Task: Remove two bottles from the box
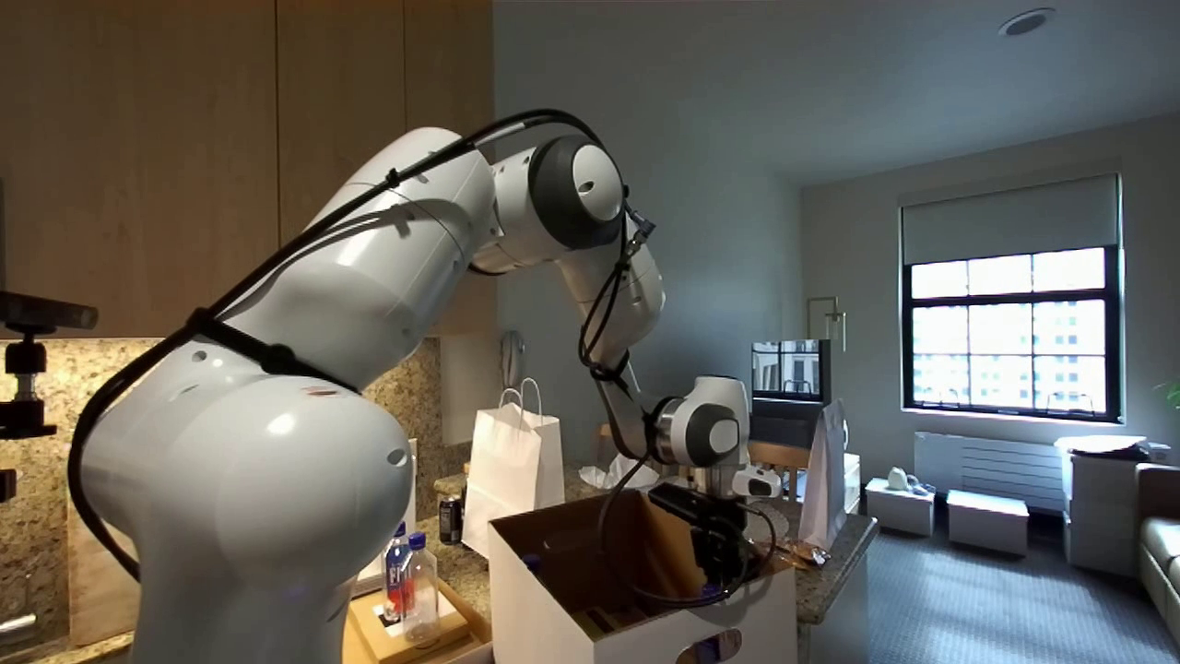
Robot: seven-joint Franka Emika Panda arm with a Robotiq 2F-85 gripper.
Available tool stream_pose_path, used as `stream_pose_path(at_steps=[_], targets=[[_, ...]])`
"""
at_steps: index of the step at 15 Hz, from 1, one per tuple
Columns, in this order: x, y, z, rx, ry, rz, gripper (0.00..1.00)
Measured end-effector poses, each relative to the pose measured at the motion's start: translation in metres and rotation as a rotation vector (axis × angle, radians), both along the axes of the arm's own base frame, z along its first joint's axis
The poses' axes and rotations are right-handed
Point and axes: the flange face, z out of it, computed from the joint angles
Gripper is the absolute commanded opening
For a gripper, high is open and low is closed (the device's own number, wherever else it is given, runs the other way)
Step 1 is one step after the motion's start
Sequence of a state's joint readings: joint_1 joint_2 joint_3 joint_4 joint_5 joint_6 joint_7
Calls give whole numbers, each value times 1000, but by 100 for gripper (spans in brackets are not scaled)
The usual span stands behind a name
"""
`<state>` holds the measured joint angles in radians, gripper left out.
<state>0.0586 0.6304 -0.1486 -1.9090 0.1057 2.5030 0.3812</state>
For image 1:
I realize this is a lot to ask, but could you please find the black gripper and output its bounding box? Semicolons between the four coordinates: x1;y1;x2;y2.
695;514;754;595

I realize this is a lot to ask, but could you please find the white floor box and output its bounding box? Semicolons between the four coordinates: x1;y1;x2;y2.
944;486;1033;562
862;469;941;540

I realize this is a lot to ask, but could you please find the white cardboard box brown inside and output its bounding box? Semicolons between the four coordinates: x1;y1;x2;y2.
486;486;802;664

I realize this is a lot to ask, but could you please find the wooden chair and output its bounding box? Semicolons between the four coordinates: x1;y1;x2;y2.
746;435;813;510

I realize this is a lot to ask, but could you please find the tall white pointed bag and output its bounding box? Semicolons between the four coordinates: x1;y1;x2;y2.
800;401;855;553

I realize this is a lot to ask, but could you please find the black monitor stand cabinet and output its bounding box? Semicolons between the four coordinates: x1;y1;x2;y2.
746;401;831;453

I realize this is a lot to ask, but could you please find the white crumpled tissue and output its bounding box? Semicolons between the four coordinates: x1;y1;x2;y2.
575;457;644;494

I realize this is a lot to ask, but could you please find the small lit monitor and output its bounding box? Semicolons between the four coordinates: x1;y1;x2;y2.
748;335;832;408

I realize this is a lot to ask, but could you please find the clear water bottle blue cap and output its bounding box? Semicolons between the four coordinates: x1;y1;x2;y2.
404;531;442;636

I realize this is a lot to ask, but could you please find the wooden cutting board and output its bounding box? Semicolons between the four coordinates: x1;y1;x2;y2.
344;587;491;664

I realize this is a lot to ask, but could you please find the clear bottle red blue label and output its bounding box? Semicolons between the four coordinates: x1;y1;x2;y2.
381;521;416;626

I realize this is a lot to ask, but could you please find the black framed window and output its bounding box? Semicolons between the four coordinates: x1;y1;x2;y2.
899;244;1123;425

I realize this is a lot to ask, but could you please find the short white roller blind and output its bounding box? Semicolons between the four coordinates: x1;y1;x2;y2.
896;172;1123;268

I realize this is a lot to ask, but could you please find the beige sofa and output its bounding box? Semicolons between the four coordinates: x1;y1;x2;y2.
1134;461;1180;611

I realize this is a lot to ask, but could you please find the round ceiling light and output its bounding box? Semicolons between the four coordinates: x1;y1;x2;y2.
996;4;1058;42

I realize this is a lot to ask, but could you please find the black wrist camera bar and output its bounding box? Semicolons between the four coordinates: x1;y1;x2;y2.
644;483;746;534

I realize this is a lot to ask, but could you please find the white paper bag with handles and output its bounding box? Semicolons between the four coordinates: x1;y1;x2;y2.
458;378;569;562

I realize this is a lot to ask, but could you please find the white wall radiator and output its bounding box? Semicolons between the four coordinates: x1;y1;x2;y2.
909;428;1073;518

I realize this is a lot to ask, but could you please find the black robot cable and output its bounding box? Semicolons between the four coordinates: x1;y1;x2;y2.
67;106;780;609

